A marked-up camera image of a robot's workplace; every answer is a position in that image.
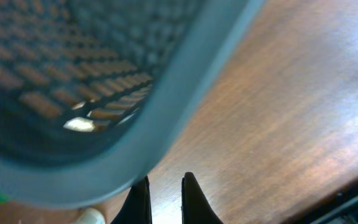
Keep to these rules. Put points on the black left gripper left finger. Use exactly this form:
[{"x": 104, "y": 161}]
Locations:
[{"x": 137, "y": 206}]

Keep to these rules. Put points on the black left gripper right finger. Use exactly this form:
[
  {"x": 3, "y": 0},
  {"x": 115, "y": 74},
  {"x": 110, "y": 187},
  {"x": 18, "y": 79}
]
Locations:
[{"x": 195, "y": 207}]

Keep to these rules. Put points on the beige food pouch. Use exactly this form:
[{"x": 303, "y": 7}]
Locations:
[{"x": 90, "y": 216}]

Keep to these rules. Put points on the grey plastic basket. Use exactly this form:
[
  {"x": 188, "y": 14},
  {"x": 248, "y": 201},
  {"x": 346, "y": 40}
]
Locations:
[{"x": 94, "y": 92}]

